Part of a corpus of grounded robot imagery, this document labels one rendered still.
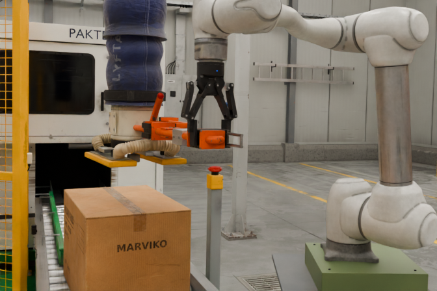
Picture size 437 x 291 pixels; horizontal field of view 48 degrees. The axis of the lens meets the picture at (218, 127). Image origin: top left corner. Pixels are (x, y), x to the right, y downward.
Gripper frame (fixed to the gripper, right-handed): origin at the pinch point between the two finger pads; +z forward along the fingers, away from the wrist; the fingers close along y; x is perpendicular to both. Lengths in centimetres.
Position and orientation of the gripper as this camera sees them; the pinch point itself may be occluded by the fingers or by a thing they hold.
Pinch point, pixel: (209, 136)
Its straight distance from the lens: 132.9
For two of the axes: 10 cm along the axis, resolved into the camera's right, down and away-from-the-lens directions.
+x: 4.8, 0.5, -8.8
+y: -8.8, 0.1, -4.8
